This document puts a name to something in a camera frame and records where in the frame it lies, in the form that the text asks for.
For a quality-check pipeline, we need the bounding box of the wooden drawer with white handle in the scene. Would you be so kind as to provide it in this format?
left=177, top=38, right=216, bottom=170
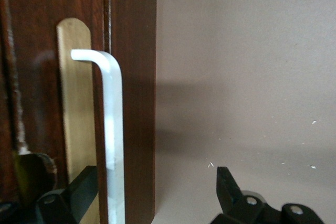
left=2, top=0, right=126, bottom=224

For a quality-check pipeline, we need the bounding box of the dark brown wooden cabinet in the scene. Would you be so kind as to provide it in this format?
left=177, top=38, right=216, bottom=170
left=0, top=0, right=158, bottom=224

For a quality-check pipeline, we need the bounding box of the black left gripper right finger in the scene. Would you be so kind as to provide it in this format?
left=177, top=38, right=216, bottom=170
left=209, top=166, right=326, bottom=224

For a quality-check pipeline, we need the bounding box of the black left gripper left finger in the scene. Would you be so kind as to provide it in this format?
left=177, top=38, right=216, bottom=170
left=0, top=165, right=99, bottom=224

